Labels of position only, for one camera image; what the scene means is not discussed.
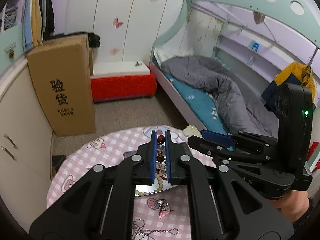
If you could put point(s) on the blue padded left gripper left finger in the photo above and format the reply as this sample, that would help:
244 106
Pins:
153 152

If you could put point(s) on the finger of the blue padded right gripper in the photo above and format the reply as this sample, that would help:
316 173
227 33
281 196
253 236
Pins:
167 154

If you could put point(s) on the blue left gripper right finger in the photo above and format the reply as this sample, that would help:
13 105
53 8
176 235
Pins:
224 140

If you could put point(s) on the pink charm keychain cluster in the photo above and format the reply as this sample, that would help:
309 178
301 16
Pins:
163 208

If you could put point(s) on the pale jade pendant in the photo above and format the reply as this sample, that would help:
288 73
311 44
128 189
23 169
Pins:
190 131

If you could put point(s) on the person's right hand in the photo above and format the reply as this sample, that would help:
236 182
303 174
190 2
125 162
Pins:
293 204

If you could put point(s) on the grey duvet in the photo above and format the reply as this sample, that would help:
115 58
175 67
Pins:
238 106

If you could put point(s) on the dark grey metal tin box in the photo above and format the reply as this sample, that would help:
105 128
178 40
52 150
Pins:
145 187

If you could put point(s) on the red storage bench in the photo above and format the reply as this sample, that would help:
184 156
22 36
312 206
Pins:
123 87

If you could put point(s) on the pink checkered bear tablecloth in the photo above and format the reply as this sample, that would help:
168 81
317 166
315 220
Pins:
109 150

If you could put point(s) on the yellow navy jacket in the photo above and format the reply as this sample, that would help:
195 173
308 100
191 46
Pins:
295 73

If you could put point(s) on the blue box on shelf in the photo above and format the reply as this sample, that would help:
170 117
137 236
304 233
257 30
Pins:
254 45

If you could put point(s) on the tall brown cardboard box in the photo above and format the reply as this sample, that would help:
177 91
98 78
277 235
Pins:
59 71

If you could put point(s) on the black clothes on box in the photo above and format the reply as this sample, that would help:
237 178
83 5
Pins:
93 39

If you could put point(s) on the white wardrobe with butterflies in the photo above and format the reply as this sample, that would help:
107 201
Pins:
127 28

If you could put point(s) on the beige low cabinet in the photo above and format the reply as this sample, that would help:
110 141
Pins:
26 142

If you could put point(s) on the hanging clothes row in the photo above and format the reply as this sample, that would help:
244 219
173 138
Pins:
38 23

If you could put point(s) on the teal drawer unit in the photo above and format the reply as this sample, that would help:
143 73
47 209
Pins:
10 46

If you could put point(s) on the purple white shelf cabinet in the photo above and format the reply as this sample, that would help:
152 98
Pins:
11 13

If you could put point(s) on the teal bunk bed frame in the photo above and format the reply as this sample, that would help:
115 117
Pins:
287 31

